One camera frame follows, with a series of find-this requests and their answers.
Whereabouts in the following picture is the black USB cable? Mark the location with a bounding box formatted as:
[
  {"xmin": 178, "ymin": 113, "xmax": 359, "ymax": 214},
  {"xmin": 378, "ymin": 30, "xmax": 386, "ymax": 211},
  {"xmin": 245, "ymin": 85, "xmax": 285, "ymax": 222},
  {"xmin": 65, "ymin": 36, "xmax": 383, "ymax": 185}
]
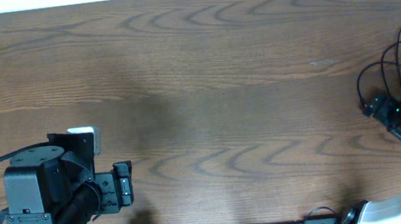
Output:
[{"xmin": 350, "ymin": 20, "xmax": 401, "ymax": 111}]

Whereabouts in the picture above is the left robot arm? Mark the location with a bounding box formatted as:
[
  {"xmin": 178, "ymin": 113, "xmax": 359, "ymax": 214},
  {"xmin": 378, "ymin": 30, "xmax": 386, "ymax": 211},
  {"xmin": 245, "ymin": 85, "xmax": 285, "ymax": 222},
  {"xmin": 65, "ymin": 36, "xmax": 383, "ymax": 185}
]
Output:
[{"xmin": 0, "ymin": 127, "xmax": 134, "ymax": 224}]

